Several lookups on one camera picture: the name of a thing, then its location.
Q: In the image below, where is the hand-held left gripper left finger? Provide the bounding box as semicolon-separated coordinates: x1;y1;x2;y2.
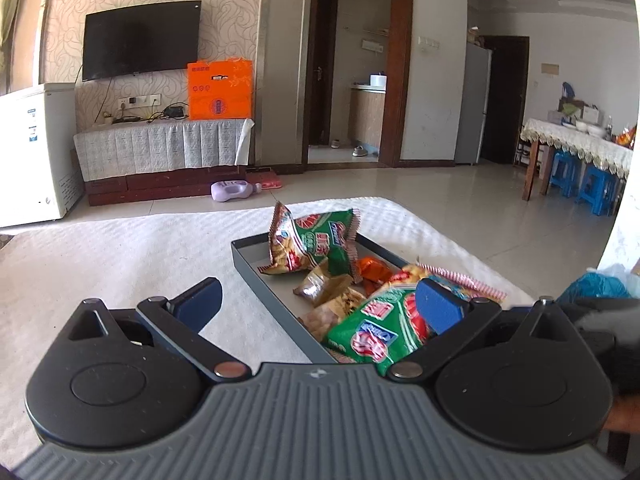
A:
66;276;252;385

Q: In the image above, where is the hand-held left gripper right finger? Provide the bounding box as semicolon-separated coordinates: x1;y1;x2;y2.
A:
385;279;576;382

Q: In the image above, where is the green shrimp chip bag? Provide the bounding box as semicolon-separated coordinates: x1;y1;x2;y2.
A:
260;201;362;283
322;262;506;377

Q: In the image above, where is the grey shallow box tray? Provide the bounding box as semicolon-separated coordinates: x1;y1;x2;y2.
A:
231;232;436;366

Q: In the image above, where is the orange snack bar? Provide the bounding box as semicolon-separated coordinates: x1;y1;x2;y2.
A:
357;256;396;296

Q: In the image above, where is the brown gold snack packet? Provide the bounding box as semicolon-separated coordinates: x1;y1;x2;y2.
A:
292;260;368;308

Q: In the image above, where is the clear peanut packet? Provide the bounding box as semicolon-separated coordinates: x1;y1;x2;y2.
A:
300;291;367;345

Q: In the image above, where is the teal plastic bag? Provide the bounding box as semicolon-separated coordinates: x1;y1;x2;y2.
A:
557;262;633;302

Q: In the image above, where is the purple bottle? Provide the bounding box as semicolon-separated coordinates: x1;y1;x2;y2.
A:
211;180;262;204

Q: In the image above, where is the dark wooden TV cabinet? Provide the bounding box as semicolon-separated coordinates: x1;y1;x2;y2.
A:
82;165;256;207

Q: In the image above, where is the red floor mat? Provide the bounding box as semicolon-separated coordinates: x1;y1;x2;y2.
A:
245;169;283;191

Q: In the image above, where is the white lace cloth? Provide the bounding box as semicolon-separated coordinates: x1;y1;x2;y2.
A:
73;118;254;183

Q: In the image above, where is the blue plastic stool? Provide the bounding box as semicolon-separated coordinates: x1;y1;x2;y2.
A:
580;165;621;216
547;152;581;198

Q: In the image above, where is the kitchen counter cabinet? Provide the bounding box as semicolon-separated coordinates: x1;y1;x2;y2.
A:
348;85;386;151

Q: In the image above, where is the silver refrigerator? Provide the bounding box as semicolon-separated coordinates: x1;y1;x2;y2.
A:
455;42;493;166

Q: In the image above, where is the dining table with lace cloth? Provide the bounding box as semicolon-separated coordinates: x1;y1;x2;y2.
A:
520;118;637;202

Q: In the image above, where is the orange gift box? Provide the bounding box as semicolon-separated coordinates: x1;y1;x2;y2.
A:
187;60;254;122

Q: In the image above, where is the dark plain door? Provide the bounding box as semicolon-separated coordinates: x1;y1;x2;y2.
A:
482;36;530;163

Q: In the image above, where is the white chest freezer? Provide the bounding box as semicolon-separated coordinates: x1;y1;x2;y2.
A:
0;83;83;228

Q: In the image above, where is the pile of table clutter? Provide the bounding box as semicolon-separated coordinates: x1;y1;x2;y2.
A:
547;82;638;148

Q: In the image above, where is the dark wooden kitchen door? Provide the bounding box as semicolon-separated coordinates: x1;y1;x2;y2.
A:
309;0;340;147

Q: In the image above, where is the black flat television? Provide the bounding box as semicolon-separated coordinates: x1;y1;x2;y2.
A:
82;1;202;82

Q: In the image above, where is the beige tied curtain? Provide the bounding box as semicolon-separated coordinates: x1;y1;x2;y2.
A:
0;0;31;91

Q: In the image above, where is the wall socket strip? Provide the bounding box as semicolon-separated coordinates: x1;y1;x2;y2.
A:
118;94;162;108

